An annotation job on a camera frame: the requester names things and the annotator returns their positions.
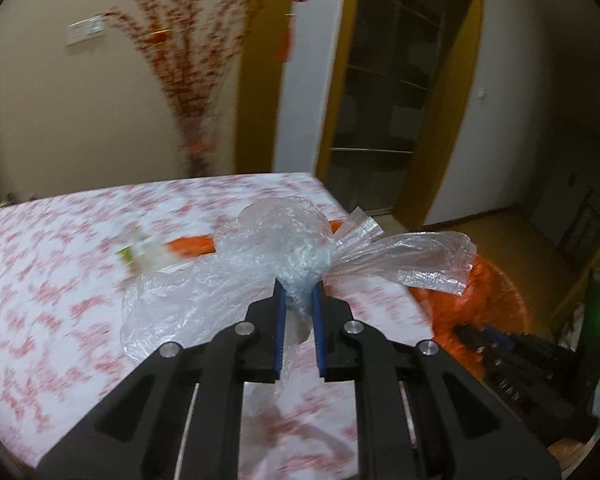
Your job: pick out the white green wrapper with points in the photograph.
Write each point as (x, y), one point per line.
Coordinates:
(140, 252)

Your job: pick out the yellow wooden wall trim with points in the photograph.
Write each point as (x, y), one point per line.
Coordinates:
(260, 75)

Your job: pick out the glass vase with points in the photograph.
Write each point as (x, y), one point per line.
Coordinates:
(200, 140)

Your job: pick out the orange plastic wrapper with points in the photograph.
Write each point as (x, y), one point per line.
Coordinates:
(190, 246)

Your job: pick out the dark glass door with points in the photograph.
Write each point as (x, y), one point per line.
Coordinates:
(380, 85)

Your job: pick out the red floral tablecloth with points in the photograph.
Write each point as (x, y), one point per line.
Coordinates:
(55, 270)

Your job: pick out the clear plastic bag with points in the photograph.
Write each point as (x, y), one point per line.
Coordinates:
(260, 255)

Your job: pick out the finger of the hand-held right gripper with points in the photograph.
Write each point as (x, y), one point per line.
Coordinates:
(495, 342)

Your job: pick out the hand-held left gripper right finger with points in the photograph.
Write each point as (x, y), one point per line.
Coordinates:
(319, 330)

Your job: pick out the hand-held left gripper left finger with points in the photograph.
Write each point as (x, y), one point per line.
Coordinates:
(278, 325)

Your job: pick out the orange waste bin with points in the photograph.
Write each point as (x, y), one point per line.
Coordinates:
(475, 310)

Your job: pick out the yellow wooden door frame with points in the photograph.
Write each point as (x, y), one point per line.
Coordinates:
(450, 110)

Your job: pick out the red hanging ornament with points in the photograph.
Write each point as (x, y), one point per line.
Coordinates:
(292, 5)

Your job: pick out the white wall switch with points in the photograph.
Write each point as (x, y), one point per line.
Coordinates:
(85, 31)

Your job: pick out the red blossom branch decoration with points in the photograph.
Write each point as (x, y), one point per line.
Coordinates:
(180, 40)

